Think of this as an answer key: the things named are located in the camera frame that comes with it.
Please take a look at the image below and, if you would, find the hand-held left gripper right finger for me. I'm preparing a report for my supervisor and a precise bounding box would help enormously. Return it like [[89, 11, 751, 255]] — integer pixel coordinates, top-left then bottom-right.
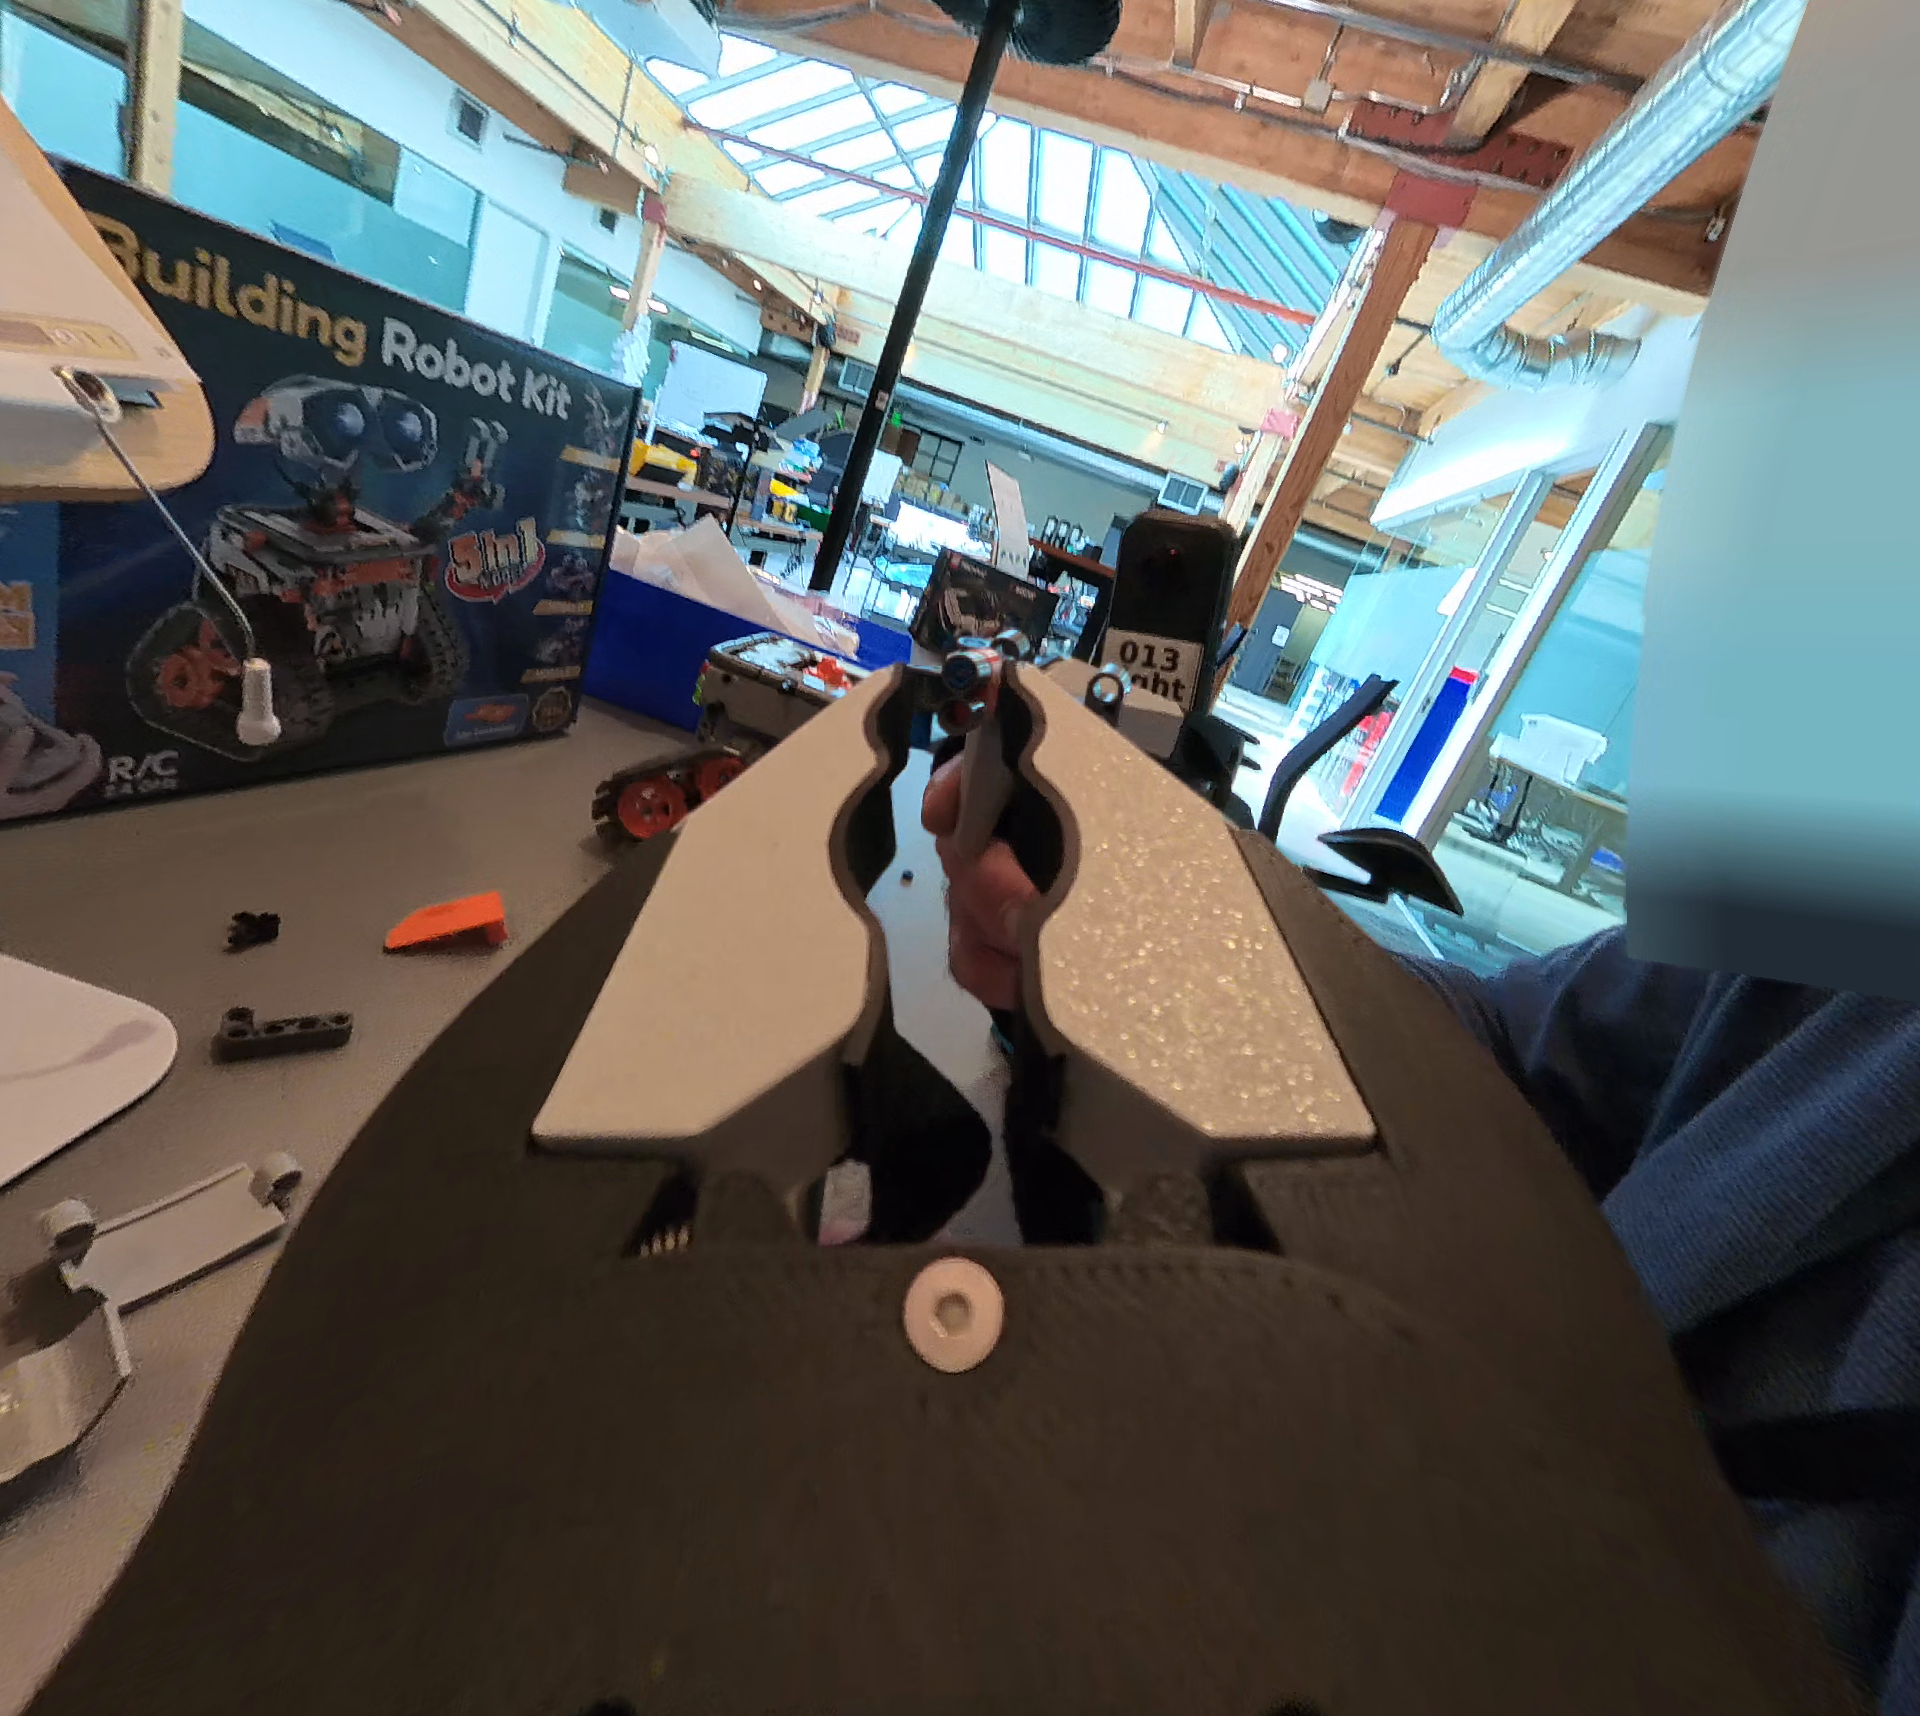
[[1002, 663, 1379, 1166]]

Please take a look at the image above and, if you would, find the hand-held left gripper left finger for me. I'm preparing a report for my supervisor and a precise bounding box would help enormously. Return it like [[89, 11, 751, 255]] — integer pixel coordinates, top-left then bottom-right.
[[531, 663, 913, 1166]]

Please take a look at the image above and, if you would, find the person's right hand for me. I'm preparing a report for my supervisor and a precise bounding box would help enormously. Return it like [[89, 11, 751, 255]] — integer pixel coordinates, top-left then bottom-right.
[[918, 752, 1052, 1016]]

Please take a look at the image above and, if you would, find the black car model box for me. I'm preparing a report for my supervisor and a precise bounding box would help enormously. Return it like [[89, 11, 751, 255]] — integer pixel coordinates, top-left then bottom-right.
[[911, 547, 1059, 657]]

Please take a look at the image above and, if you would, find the tracked toy robot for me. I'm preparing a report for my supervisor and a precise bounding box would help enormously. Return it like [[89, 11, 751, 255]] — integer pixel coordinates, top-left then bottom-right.
[[592, 632, 902, 853]]

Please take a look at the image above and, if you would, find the orange wedge panel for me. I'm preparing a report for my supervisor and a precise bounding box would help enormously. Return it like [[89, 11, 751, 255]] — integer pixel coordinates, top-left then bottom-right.
[[381, 890, 511, 956]]

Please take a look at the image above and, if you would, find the blue tagged storage bin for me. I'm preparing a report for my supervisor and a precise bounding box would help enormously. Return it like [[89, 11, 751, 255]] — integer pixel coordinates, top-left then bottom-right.
[[584, 560, 871, 736]]

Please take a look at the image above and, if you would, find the white crumpled paper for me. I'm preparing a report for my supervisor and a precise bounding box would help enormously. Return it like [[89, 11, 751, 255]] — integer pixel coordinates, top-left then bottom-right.
[[605, 517, 820, 639]]

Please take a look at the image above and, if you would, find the black pole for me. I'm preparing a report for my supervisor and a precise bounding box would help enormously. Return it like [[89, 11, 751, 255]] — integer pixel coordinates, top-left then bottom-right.
[[806, 0, 1123, 594]]

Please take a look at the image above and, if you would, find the dark grey three-hole beam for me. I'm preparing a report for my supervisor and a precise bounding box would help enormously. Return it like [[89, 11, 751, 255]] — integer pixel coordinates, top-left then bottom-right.
[[209, 1002, 358, 1066]]

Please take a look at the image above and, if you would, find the grey curved panel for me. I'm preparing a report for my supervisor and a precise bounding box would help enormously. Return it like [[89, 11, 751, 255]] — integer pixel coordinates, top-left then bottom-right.
[[35, 1151, 305, 1316]]

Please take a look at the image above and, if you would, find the dark blue robot kit box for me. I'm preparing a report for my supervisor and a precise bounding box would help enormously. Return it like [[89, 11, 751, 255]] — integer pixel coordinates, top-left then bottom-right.
[[0, 162, 644, 826]]

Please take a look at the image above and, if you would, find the white book stand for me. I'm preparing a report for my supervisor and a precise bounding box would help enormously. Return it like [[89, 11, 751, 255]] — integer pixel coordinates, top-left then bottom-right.
[[0, 97, 288, 1195]]

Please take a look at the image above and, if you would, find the person's blue sweater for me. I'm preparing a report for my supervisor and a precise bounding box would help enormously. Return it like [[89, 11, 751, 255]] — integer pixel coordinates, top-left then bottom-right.
[[1589, 966, 1920, 1716]]

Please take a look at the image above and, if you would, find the grey angular panel piece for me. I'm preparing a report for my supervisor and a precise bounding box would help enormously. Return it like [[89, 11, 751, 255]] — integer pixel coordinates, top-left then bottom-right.
[[0, 1259, 137, 1494]]

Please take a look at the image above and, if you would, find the wooden post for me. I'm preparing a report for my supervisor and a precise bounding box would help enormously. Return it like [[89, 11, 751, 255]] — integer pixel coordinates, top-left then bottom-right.
[[1221, 170, 1449, 630]]

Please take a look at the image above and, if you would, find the silver air duct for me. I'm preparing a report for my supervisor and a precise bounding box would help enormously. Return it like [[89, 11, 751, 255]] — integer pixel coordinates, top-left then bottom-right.
[[1431, 0, 1854, 390]]

